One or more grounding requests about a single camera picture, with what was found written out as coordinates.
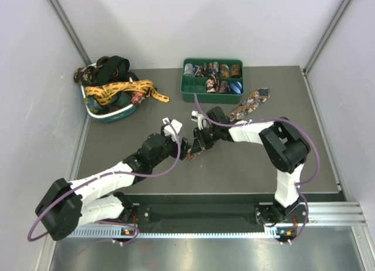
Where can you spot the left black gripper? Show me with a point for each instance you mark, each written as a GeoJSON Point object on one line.
{"type": "Point", "coordinates": [184, 147]}

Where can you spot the black tie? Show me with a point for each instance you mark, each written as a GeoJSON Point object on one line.
{"type": "Point", "coordinates": [112, 70]}

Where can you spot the right aluminium frame post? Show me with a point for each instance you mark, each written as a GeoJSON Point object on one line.
{"type": "Point", "coordinates": [327, 34]}

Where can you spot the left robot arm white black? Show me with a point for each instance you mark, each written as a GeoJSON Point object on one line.
{"type": "Point", "coordinates": [70, 204]}

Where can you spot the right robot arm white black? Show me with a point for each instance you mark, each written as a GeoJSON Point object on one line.
{"type": "Point", "coordinates": [284, 145]}

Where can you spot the grey slotted cable duct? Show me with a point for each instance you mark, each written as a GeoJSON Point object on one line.
{"type": "Point", "coordinates": [118, 232]}

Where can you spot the brown floral tie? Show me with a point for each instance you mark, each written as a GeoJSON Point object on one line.
{"type": "Point", "coordinates": [251, 103]}

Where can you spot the dark red rolled tie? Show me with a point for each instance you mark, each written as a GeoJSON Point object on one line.
{"type": "Point", "coordinates": [200, 70]}

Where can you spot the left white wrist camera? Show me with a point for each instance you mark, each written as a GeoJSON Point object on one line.
{"type": "Point", "coordinates": [171, 128]}

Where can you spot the aluminium frame post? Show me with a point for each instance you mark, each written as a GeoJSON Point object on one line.
{"type": "Point", "coordinates": [69, 29]}
{"type": "Point", "coordinates": [327, 34]}

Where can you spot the dark brown rolled tie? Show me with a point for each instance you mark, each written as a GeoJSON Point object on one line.
{"type": "Point", "coordinates": [235, 71]}

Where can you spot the brown pink rolled tie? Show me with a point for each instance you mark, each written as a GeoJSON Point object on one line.
{"type": "Point", "coordinates": [224, 87]}

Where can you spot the blue striped rolled tie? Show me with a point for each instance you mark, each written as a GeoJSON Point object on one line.
{"type": "Point", "coordinates": [236, 87]}

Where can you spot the red patterned tie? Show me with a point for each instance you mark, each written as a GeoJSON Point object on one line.
{"type": "Point", "coordinates": [137, 98]}

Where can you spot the green patterned tie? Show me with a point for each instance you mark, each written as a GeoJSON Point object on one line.
{"type": "Point", "coordinates": [93, 106]}

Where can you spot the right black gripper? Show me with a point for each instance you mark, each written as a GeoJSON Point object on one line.
{"type": "Point", "coordinates": [198, 134]}

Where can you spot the white teal basket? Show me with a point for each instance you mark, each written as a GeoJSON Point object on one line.
{"type": "Point", "coordinates": [118, 108]}

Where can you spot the dark floral tie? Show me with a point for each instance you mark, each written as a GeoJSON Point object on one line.
{"type": "Point", "coordinates": [84, 76]}

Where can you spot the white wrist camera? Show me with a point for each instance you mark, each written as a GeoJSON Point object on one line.
{"type": "Point", "coordinates": [201, 121]}
{"type": "Point", "coordinates": [171, 128]}

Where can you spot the pink floral rolled tie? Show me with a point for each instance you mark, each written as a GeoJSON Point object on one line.
{"type": "Point", "coordinates": [212, 85]}

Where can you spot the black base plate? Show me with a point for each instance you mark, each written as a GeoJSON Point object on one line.
{"type": "Point", "coordinates": [210, 217]}

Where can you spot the green compartment tray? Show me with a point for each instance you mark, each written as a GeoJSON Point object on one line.
{"type": "Point", "coordinates": [195, 87]}

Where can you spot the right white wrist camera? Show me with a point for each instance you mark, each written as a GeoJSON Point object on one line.
{"type": "Point", "coordinates": [201, 121]}

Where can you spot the aluminium front rail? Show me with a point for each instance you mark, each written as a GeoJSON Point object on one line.
{"type": "Point", "coordinates": [334, 214]}

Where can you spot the yellow patterned tie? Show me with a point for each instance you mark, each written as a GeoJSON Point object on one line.
{"type": "Point", "coordinates": [104, 94]}

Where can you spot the grey rolled tie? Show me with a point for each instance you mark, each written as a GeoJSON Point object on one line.
{"type": "Point", "coordinates": [188, 70]}

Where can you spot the left aluminium frame post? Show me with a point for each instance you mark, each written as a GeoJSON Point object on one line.
{"type": "Point", "coordinates": [69, 29]}

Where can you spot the teal floral rolled tie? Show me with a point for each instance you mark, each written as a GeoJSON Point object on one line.
{"type": "Point", "coordinates": [213, 69]}

